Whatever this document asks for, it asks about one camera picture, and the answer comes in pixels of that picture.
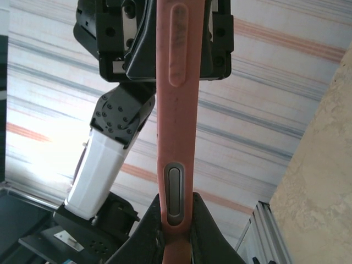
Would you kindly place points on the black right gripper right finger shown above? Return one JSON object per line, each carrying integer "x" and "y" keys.
{"x": 203, "y": 242}

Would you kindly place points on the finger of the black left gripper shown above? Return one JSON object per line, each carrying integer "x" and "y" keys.
{"x": 207, "y": 66}
{"x": 144, "y": 55}

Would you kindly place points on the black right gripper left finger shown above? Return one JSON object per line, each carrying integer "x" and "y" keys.
{"x": 148, "y": 242}

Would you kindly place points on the pink silicone phone case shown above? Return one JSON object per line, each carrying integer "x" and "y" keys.
{"x": 177, "y": 123}

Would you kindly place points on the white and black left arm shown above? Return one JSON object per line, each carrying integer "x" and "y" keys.
{"x": 96, "y": 170}

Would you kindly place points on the aluminium extrusion frame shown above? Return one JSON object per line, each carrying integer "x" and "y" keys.
{"x": 261, "y": 236}

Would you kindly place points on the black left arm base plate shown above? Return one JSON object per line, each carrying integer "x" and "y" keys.
{"x": 35, "y": 246}

